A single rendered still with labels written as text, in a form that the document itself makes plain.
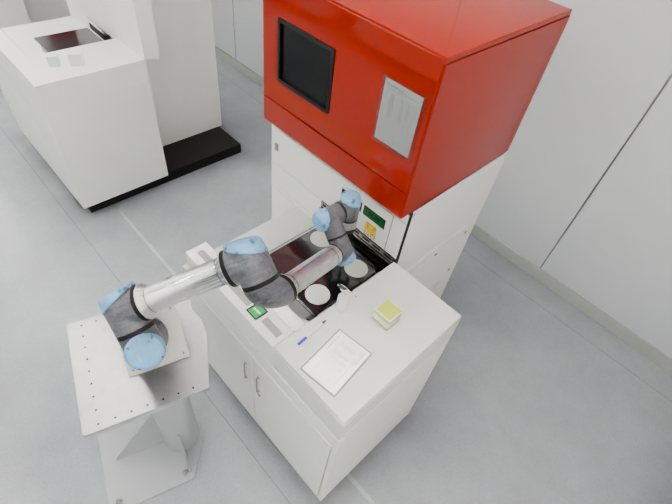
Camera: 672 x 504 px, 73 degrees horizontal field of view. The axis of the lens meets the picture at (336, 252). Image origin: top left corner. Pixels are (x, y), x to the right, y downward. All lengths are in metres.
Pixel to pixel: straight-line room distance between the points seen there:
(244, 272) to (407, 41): 0.79
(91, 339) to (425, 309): 1.22
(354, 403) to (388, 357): 0.21
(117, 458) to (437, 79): 2.11
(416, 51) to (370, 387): 1.02
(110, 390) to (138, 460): 0.81
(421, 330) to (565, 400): 1.49
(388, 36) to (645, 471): 2.52
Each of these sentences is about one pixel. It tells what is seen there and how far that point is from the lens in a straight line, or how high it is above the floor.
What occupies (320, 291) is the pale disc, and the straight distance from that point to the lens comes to 1.79.
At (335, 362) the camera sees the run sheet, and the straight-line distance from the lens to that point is 1.55.
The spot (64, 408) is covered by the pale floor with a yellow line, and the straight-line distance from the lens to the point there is 2.74.
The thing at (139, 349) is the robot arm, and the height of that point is 1.08.
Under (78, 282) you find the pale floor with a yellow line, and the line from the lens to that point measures 3.18.
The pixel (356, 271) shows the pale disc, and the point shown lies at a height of 0.90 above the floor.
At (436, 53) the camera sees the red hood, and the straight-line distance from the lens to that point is 1.36.
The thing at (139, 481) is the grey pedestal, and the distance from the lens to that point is 2.47.
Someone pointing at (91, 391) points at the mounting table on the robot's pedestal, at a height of 0.82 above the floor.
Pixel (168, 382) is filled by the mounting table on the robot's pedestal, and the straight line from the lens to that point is 1.71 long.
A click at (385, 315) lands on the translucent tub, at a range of 1.60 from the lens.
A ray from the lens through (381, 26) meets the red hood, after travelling 1.47.
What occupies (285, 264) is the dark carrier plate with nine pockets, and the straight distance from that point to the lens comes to 1.87.
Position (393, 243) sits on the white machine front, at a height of 1.04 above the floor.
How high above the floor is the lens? 2.32
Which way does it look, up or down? 47 degrees down
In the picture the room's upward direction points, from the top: 9 degrees clockwise
